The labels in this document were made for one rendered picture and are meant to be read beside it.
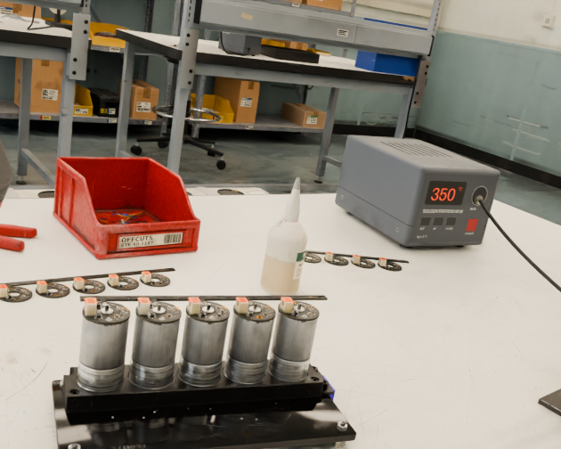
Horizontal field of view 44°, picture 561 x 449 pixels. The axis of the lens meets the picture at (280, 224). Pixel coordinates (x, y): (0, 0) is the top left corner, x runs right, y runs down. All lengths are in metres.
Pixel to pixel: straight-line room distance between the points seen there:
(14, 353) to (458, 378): 0.30
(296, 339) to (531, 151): 5.51
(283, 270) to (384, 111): 5.84
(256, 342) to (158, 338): 0.06
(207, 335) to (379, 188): 0.44
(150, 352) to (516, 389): 0.27
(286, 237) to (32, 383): 0.24
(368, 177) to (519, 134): 5.16
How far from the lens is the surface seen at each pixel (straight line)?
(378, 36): 3.36
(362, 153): 0.82
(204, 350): 0.39
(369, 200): 0.81
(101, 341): 0.37
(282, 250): 0.57
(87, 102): 4.60
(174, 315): 0.38
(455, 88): 6.42
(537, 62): 5.92
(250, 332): 0.39
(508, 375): 0.55
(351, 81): 3.38
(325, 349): 0.51
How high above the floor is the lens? 0.98
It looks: 17 degrees down
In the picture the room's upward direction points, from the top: 10 degrees clockwise
